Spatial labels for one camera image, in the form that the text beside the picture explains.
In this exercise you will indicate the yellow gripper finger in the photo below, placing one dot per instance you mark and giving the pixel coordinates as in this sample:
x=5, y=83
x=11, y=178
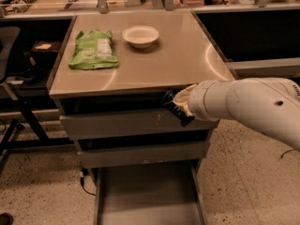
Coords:
x=181, y=99

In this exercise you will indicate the dark blue snack bar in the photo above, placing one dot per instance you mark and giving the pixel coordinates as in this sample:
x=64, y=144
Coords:
x=167, y=102

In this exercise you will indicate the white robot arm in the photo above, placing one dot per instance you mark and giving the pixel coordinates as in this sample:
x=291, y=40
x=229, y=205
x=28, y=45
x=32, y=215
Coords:
x=270, y=106

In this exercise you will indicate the middle grey drawer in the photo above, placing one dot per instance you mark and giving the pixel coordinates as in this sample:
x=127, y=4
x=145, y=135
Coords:
x=146, y=154

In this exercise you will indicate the grey drawer cabinet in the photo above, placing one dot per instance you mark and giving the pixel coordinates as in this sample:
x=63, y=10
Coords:
x=182, y=55

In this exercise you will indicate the bottom open grey drawer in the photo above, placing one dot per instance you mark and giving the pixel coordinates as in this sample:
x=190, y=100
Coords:
x=152, y=194

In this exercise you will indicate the top grey drawer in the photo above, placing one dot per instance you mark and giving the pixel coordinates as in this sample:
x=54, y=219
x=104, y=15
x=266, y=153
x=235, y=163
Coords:
x=128, y=123

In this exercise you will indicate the white bowl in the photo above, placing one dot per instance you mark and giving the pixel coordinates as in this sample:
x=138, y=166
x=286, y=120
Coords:
x=140, y=36

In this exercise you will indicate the green snack bag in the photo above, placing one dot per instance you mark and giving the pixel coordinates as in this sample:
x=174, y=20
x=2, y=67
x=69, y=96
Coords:
x=93, y=50

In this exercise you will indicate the dark shoe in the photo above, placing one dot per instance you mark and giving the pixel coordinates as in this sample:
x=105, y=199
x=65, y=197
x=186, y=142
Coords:
x=6, y=219

